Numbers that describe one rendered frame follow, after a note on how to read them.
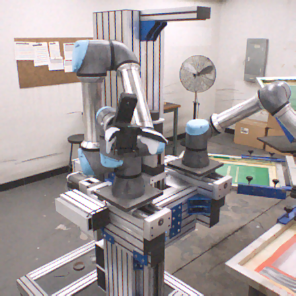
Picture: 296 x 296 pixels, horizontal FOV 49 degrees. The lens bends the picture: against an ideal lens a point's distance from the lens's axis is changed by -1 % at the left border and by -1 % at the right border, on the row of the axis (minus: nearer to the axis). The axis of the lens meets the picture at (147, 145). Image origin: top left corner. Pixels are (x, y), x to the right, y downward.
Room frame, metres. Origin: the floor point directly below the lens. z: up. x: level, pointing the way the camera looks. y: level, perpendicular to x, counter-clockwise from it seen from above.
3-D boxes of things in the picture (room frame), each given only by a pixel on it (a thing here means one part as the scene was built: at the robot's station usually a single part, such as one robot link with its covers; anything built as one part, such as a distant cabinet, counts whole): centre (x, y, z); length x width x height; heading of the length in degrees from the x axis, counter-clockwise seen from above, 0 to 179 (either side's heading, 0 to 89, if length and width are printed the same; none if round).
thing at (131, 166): (1.32, 0.09, 1.42); 0.13 x 0.12 x 0.14; 109
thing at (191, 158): (1.68, -0.27, 1.31); 0.15 x 0.15 x 0.10
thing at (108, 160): (1.04, 0.10, 1.56); 0.11 x 0.08 x 0.11; 109
